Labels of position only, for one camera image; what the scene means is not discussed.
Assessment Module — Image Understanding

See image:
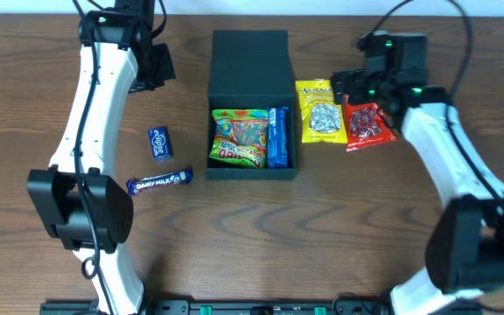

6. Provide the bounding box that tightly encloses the red Hacks candy bag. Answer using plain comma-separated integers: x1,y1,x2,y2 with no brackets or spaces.
344,95,397,151

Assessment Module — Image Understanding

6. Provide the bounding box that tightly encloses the yellow Hacks candy bag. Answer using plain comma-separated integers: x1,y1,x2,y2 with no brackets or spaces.
295,80,347,144

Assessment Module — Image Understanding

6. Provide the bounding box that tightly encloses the blue Eclipse mints box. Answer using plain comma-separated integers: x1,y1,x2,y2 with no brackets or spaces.
148,127,173,162

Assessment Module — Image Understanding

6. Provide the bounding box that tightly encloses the blue Oreo cookie pack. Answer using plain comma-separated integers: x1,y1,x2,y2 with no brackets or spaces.
267,107,289,168

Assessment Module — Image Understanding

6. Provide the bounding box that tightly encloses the dark green gift box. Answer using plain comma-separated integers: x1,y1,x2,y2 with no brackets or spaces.
206,30,297,180

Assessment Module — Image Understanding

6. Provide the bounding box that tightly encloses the Haribo gummy candy bag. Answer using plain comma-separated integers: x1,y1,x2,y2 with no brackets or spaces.
209,109,269,169

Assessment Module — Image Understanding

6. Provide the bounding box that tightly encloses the purple Dairy Milk bar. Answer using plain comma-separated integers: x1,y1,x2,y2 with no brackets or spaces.
126,168,193,197

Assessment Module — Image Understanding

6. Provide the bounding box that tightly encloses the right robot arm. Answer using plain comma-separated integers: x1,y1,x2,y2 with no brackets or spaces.
331,31,504,314

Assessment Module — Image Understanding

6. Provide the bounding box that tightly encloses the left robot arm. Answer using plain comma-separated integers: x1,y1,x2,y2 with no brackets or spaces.
27,0,175,314

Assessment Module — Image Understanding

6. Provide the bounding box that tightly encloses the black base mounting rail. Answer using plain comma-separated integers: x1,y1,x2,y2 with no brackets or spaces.
38,299,483,315

